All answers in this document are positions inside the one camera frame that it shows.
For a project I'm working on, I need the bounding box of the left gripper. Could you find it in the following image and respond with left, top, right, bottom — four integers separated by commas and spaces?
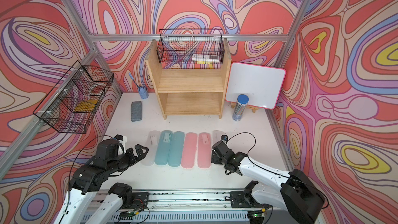
106, 143, 149, 175

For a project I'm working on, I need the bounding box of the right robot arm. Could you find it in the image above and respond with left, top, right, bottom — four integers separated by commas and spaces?
212, 141, 326, 224

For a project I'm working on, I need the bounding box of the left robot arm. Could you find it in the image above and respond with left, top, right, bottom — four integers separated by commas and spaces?
55, 135, 149, 224

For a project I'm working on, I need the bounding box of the pencil tube blue lid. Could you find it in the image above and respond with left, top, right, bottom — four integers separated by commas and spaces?
232, 94, 249, 121

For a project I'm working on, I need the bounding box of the wooden two-tier shelf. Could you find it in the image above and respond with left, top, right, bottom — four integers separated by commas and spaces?
145, 39, 232, 119

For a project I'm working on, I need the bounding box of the box in shelf basket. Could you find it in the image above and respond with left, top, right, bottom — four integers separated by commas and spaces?
191, 54, 219, 63

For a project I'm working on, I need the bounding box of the grey felt eraser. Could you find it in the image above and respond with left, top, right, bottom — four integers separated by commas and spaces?
131, 101, 142, 122

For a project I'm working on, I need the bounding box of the blue pen cup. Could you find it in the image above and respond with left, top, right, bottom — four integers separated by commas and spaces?
129, 72, 149, 100

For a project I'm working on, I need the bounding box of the wooden easel stand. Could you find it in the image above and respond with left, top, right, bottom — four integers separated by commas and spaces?
230, 102, 259, 113

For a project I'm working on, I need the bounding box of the tape roll in basket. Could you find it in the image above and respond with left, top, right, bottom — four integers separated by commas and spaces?
88, 84, 105, 96

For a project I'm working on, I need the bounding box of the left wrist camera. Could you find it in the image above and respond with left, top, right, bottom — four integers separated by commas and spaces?
114, 134, 127, 155

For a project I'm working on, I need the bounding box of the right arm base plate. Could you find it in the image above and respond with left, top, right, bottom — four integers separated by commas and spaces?
228, 191, 272, 209

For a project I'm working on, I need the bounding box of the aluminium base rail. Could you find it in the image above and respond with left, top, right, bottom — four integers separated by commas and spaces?
69, 188, 321, 224

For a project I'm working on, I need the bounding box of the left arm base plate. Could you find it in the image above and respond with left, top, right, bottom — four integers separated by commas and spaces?
121, 192, 149, 210

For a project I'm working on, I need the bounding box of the yellow item in wall basket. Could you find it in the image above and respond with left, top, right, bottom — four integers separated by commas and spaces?
74, 100, 97, 113

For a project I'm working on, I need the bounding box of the black wire basket on wall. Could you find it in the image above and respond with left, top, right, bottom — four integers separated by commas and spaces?
33, 61, 114, 134

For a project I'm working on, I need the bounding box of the white board pink frame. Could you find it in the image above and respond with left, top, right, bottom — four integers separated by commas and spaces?
225, 62, 286, 110

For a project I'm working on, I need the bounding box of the black wire basket on shelf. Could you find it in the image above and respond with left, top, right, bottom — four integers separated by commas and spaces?
157, 28, 224, 69

